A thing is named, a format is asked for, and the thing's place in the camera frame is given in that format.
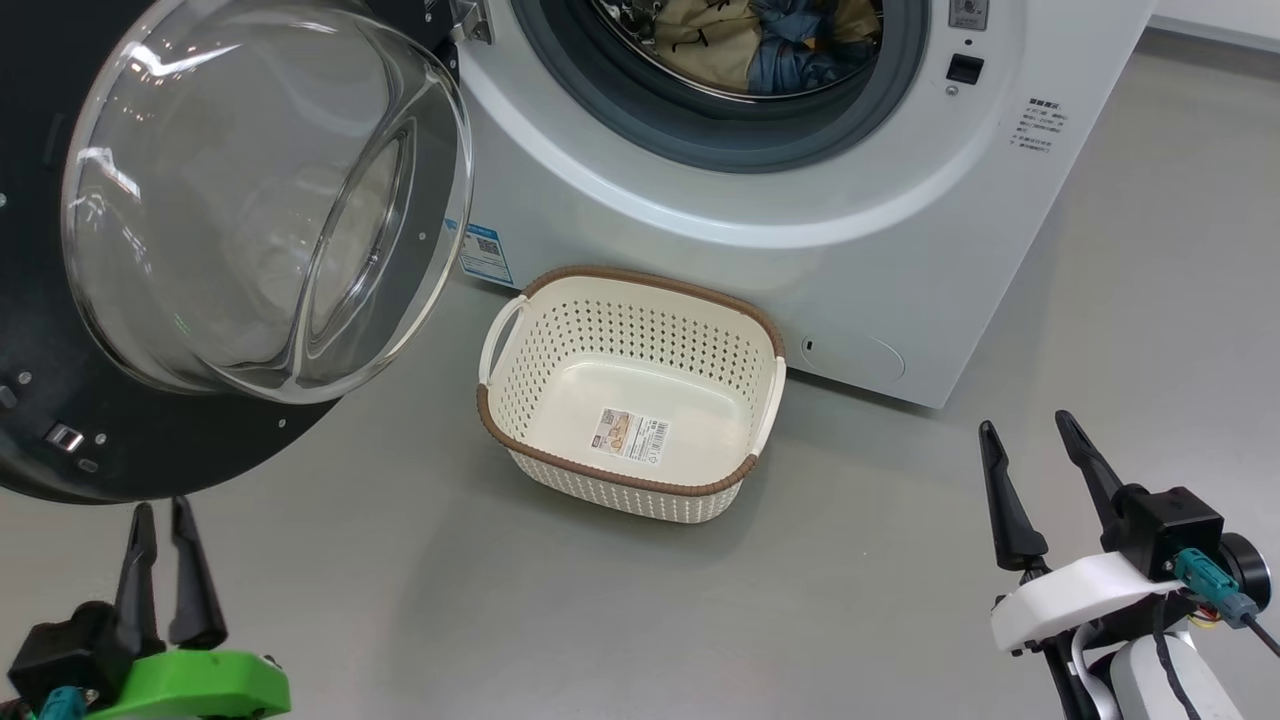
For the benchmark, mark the white washing machine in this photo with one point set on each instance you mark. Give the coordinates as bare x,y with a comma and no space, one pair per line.
900,260

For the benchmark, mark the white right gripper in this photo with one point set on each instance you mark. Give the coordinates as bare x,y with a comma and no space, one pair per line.
1070,598

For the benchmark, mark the small printed text label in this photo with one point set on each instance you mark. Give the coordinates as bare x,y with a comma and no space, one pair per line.
1040,125

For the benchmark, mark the cream perforated laundry basket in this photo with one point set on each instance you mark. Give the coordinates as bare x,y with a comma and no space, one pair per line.
640,340

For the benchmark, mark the stainless steel washing machine drum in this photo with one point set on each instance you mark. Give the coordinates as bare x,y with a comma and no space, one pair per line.
625,30

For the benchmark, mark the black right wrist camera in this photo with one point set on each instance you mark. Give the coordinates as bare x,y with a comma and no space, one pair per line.
1165,530

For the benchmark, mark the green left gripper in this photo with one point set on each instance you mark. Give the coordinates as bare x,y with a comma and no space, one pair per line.
200,685

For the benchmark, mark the washing machine glass door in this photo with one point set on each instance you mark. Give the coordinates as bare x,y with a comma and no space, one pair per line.
250,200

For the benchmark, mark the grey warning sticker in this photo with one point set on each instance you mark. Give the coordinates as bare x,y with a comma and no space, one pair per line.
968,13

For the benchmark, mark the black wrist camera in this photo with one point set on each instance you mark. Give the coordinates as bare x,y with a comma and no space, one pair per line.
1165,530
60,650

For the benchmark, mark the paper basket label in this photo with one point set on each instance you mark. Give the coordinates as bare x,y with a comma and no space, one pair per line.
630,435

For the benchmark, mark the blue energy label sticker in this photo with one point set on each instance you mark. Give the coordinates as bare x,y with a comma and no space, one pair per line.
487,255

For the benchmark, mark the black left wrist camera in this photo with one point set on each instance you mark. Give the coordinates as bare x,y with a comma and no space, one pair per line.
60,650

